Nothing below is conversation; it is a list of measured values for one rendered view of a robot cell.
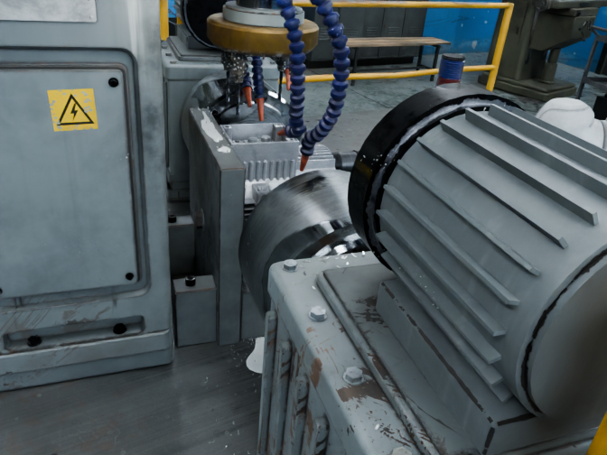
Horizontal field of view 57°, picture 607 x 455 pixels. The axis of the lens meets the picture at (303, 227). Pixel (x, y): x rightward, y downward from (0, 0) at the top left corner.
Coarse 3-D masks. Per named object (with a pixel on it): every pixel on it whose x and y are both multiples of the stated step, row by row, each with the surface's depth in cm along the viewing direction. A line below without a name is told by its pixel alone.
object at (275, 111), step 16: (208, 80) 126; (224, 80) 122; (192, 96) 126; (208, 96) 119; (224, 96) 116; (240, 96) 116; (272, 96) 119; (224, 112) 117; (240, 112) 118; (256, 112) 119; (272, 112) 120
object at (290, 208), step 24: (288, 192) 78; (312, 192) 76; (336, 192) 75; (264, 216) 78; (288, 216) 74; (312, 216) 71; (336, 216) 70; (240, 240) 82; (264, 240) 75; (288, 240) 70; (312, 240) 68; (336, 240) 68; (360, 240) 67; (240, 264) 83; (264, 264) 73; (264, 288) 72; (264, 312) 72
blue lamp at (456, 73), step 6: (444, 60) 138; (450, 60) 137; (444, 66) 138; (450, 66) 137; (456, 66) 137; (462, 66) 138; (438, 72) 141; (444, 72) 139; (450, 72) 138; (456, 72) 138; (444, 78) 139; (450, 78) 138; (456, 78) 139
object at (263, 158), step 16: (224, 128) 100; (240, 128) 102; (256, 128) 103; (272, 128) 104; (240, 144) 93; (256, 144) 94; (272, 144) 95; (288, 144) 96; (240, 160) 95; (256, 160) 96; (272, 160) 97; (288, 160) 98; (256, 176) 97; (272, 176) 98; (288, 176) 99
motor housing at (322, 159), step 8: (320, 144) 108; (320, 152) 104; (328, 152) 104; (312, 160) 101; (320, 160) 101; (328, 160) 102; (296, 168) 101; (304, 168) 101; (312, 168) 102; (320, 168) 102; (328, 168) 103; (248, 184) 97; (272, 184) 98; (248, 192) 96; (248, 200) 96; (248, 208) 95; (248, 216) 97
